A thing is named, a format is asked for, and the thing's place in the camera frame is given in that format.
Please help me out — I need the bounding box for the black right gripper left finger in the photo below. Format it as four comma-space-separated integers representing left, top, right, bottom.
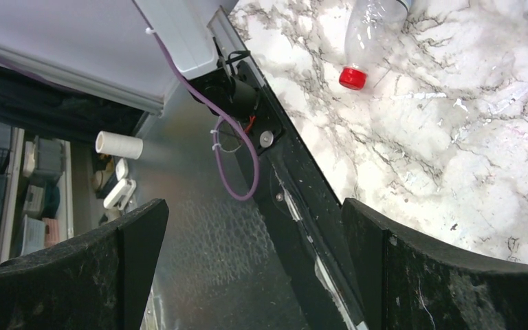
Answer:
0, 199, 169, 329

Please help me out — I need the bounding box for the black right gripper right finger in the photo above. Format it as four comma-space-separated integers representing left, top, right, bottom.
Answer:
341, 198, 528, 329

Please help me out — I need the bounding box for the red label bottle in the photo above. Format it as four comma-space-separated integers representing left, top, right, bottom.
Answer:
339, 0, 413, 90

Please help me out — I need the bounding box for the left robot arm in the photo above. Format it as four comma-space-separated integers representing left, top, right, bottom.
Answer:
135, 0, 224, 80

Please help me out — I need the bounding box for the white paper roll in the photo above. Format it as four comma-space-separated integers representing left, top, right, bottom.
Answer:
95, 131, 144, 160

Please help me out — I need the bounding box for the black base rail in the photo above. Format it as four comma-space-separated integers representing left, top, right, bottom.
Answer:
188, 59, 370, 330

